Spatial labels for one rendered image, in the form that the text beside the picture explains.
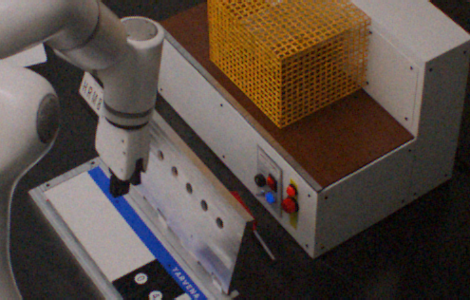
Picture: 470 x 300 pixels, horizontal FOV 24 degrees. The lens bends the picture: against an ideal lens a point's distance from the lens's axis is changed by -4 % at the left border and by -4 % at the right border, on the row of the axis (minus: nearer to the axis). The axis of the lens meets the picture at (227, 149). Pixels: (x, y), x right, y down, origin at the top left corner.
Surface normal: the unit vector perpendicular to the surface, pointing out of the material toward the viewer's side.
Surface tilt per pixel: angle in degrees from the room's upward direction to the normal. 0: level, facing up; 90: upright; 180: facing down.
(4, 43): 102
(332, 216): 90
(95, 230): 0
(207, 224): 75
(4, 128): 62
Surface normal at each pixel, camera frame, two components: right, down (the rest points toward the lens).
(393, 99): -0.83, 0.42
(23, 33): 0.36, 0.78
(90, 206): -0.03, -0.69
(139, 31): 0.15, -0.76
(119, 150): -0.77, 0.30
